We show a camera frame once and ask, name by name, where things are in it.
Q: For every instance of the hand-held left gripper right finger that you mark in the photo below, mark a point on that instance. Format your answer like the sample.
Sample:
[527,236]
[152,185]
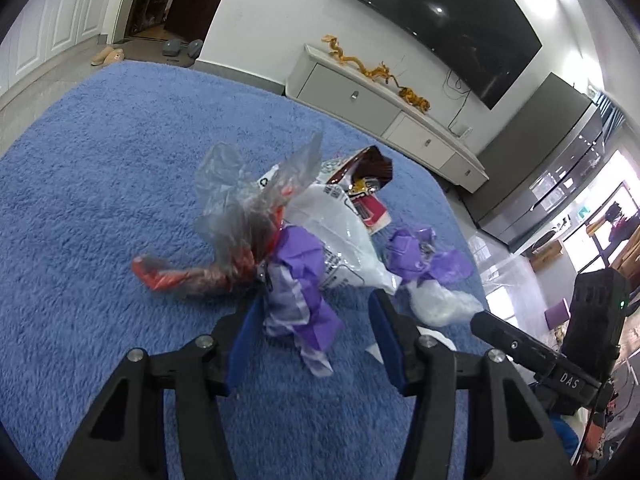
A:
[387,345]

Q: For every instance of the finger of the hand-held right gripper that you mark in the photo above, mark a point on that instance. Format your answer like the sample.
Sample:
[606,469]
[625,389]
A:
[510,342]

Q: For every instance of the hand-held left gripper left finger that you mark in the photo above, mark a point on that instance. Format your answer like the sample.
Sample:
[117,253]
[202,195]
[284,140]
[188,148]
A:
[242,347]

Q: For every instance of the clear plastic film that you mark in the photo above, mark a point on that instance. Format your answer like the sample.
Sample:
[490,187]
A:
[440,305]

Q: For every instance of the purple wrapper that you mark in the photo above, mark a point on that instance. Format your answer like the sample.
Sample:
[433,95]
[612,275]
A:
[300,280]
[405,255]

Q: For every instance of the pink snack wrapper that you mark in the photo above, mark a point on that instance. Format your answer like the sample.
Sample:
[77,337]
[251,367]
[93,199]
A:
[372,212]

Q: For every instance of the brown snack wrapper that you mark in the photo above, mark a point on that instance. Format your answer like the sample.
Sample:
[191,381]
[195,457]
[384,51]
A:
[372,165]

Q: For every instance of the purple stool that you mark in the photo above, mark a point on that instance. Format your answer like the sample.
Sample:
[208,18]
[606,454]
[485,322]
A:
[560,316]

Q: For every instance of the white paper scrap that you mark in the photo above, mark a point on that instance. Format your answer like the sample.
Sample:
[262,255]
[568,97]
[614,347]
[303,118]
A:
[442,337]

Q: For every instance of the cardboard box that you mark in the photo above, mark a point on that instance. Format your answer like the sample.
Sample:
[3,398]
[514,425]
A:
[546,255]

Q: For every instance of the hanging clothes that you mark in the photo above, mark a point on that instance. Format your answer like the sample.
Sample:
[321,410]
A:
[620,220]

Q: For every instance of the red sausage wrapper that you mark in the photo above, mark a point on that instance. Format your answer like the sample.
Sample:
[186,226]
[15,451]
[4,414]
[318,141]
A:
[165,277]

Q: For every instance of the white plastic bag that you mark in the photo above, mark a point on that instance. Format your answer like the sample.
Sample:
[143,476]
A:
[335,220]

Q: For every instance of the clear plastic bag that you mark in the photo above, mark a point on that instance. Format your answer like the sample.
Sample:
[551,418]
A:
[225,195]

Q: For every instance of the grey refrigerator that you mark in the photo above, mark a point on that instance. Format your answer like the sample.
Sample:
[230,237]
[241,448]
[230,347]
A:
[550,160]

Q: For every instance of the white power socket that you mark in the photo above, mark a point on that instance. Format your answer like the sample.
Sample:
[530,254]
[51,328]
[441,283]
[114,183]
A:
[466,131]

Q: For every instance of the blue fluffy rug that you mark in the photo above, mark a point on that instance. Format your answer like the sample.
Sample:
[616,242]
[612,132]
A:
[100,185]

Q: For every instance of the golden tiger figurine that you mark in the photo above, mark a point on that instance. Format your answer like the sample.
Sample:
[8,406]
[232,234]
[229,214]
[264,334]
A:
[415,99]

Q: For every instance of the white television cabinet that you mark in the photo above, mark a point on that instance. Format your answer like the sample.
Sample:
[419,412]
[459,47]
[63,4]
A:
[340,85]

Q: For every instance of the golden dragon figurine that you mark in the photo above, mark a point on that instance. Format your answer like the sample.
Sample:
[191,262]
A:
[380,72]
[340,52]

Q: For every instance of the grey slipper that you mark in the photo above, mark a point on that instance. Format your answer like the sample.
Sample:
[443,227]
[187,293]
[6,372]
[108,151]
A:
[173,46]
[194,49]

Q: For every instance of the tan slipper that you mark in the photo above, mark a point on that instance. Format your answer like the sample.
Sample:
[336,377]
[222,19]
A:
[100,56]
[116,55]

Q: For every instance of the dark wooden door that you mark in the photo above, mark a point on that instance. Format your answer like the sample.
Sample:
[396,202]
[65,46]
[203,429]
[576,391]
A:
[200,0]

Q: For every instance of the white panelled cabinet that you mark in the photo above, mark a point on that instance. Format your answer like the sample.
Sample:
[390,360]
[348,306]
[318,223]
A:
[50,20]

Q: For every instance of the black wall television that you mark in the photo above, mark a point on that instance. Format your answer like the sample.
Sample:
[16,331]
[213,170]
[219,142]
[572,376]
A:
[425,20]

